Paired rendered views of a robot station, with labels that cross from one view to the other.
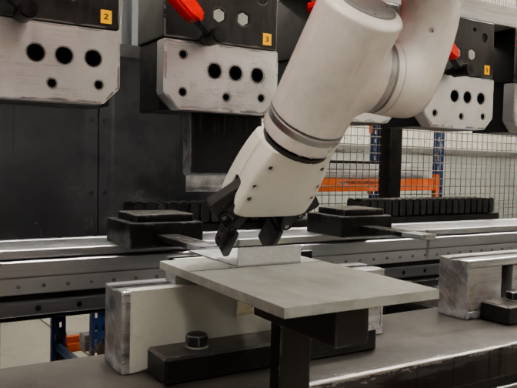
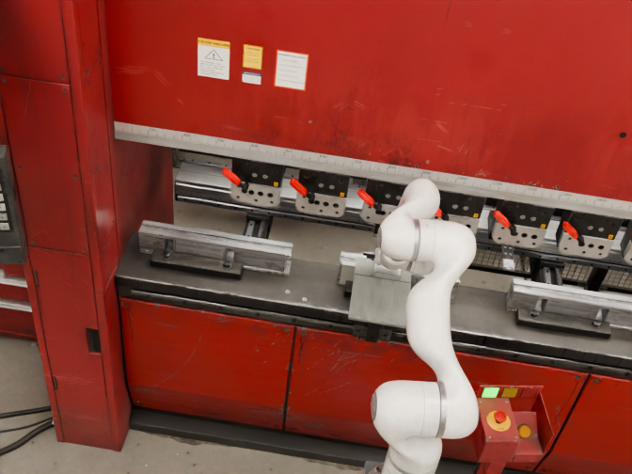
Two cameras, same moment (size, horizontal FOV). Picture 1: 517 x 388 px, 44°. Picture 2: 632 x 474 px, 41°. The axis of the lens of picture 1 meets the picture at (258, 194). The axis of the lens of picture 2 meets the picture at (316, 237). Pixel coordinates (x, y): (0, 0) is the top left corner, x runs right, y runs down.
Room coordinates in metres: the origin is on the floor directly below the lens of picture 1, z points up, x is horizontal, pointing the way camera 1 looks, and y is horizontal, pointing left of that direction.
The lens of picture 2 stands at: (-0.97, -0.85, 2.88)
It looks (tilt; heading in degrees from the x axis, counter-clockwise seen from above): 43 degrees down; 33
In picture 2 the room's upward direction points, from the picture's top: 8 degrees clockwise
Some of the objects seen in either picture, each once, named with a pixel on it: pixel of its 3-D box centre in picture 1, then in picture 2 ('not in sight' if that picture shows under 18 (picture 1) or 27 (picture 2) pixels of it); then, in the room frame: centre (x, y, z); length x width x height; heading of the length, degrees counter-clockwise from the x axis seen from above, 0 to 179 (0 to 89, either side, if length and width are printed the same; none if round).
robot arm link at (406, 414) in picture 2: not in sight; (408, 424); (0.11, -0.45, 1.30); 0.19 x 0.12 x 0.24; 129
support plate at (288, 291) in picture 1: (285, 278); (381, 291); (0.68, -0.03, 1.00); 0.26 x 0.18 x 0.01; 31
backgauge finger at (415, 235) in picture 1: (375, 224); (507, 240); (1.15, -0.21, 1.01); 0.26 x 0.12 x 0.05; 31
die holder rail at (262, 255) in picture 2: not in sight; (215, 247); (0.52, 0.52, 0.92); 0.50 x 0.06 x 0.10; 121
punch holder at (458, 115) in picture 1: (439, 75); (521, 216); (1.00, -0.28, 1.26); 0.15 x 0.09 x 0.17; 121
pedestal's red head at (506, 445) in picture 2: not in sight; (510, 423); (0.71, -0.54, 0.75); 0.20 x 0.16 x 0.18; 133
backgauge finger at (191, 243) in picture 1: (173, 232); not in sight; (0.95, 0.13, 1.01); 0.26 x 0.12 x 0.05; 31
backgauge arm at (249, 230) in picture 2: not in sight; (263, 204); (0.89, 0.63, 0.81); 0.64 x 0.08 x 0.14; 31
